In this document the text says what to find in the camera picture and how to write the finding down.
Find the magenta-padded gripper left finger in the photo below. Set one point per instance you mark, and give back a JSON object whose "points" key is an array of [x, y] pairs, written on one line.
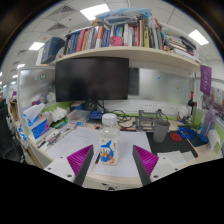
{"points": [[80, 160]]}

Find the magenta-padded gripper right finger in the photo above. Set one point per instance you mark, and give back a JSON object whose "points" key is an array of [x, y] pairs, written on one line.
{"points": [[146, 161]]}

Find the purple water bottle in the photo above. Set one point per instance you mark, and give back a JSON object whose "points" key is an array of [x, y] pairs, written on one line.
{"points": [[207, 125]]}

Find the large white paper sheet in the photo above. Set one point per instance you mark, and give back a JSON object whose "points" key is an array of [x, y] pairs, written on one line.
{"points": [[100, 146]]}

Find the black desk mat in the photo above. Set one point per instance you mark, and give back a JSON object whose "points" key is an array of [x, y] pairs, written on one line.
{"points": [[173, 143]]}

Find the grey cup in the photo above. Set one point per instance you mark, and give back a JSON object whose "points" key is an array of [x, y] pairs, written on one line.
{"points": [[161, 130]]}

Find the clear bottle with shark label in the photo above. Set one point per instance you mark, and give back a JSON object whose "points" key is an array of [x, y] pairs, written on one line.
{"points": [[109, 140]]}

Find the flat round red coaster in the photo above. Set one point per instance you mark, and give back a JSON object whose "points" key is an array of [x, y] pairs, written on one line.
{"points": [[175, 136]]}

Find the grey metal stand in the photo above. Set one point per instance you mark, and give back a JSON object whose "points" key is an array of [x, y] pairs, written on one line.
{"points": [[145, 121]]}

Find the clear plastic box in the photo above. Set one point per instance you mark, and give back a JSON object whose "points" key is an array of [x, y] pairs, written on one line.
{"points": [[78, 116]]}

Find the blue tissue box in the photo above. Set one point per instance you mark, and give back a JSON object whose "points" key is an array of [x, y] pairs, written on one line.
{"points": [[36, 125]]}

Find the dark wine bottle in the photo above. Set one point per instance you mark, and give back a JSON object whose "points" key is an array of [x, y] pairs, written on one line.
{"points": [[191, 105]]}

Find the black computer monitor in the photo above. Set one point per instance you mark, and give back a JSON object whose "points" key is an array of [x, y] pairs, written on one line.
{"points": [[92, 78]]}

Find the purple hanging banner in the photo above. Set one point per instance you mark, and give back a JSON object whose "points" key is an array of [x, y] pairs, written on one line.
{"points": [[205, 80]]}

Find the shelf with books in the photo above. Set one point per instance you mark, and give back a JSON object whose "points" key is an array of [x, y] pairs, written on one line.
{"points": [[130, 36]]}

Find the ceiling lights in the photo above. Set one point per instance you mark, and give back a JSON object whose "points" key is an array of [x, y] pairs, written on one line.
{"points": [[93, 11]]}

